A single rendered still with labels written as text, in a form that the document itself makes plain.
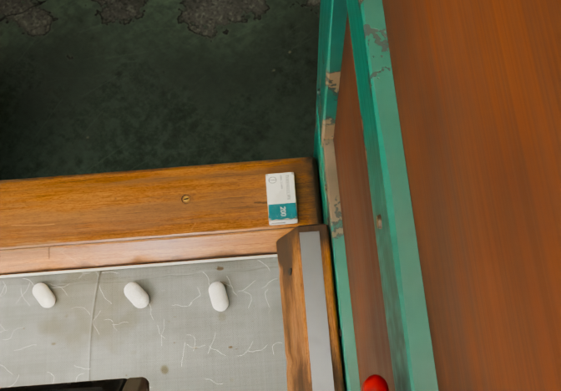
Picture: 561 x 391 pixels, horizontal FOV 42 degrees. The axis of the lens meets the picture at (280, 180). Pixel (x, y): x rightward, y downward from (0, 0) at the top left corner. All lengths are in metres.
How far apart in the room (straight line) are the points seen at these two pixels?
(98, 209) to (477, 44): 0.73
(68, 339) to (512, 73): 0.77
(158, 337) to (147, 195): 0.17
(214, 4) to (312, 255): 1.27
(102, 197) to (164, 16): 1.09
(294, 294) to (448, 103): 0.53
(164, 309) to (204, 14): 1.17
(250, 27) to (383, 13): 1.51
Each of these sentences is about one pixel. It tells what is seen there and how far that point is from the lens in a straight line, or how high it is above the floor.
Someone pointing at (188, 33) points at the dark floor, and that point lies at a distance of 1.92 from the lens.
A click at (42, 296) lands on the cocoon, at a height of 0.76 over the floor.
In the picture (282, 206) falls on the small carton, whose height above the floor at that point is 0.78.
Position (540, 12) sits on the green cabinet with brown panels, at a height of 1.46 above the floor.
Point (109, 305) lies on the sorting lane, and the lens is 0.91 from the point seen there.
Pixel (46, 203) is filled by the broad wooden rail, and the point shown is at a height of 0.76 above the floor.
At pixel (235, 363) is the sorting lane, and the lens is 0.88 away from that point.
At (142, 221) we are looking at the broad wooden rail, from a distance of 0.91.
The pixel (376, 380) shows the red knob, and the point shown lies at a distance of 0.36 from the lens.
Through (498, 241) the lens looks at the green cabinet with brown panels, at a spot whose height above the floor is 1.40.
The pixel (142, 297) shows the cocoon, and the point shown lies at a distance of 0.89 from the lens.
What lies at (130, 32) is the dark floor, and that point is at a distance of 1.95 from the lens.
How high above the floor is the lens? 1.61
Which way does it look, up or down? 69 degrees down
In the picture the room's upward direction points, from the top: 4 degrees counter-clockwise
